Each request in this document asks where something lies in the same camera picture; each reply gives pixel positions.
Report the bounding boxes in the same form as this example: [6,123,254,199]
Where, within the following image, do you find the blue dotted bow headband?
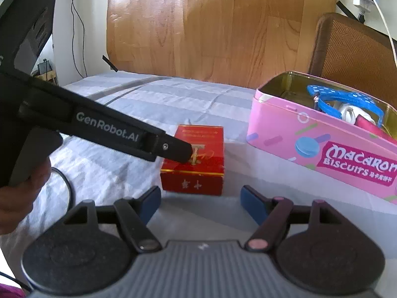
[307,84,384,128]

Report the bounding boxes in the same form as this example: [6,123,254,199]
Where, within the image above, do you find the pink biscuit tin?
[247,71,397,205]

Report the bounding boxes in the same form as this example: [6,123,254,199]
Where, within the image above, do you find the white hair claw clip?
[333,99,377,124]

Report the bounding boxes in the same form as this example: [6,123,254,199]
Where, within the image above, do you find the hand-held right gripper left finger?
[53,186,163,253]

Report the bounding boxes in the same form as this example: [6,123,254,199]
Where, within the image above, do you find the white power cable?
[363,0,397,69]

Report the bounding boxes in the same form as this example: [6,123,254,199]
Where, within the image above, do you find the magenta foil packet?
[355,115,397,145]

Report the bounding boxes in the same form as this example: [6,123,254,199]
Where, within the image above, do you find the black tape strip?
[102,55,119,72]

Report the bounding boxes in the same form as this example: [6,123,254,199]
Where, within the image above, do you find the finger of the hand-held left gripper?
[144,133,193,163]

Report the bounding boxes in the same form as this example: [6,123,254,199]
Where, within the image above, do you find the red cardboard box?
[160,125,225,197]

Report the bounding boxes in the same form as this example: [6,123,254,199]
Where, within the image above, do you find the person's left hand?
[0,158,52,235]

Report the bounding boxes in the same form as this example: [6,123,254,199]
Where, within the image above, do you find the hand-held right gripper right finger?
[240,185,342,252]

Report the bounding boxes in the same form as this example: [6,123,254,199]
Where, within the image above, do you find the black plug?
[336,1,365,24]

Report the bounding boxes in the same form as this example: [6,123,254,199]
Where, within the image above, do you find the thin black wall cable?
[66,0,88,79]

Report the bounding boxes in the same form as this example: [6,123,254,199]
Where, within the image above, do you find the wooden headboard panel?
[105,0,337,89]

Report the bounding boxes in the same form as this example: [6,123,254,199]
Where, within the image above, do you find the small dark device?
[31,58,58,85]

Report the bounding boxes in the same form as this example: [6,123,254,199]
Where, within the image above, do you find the magenta cloth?
[0,282,26,298]

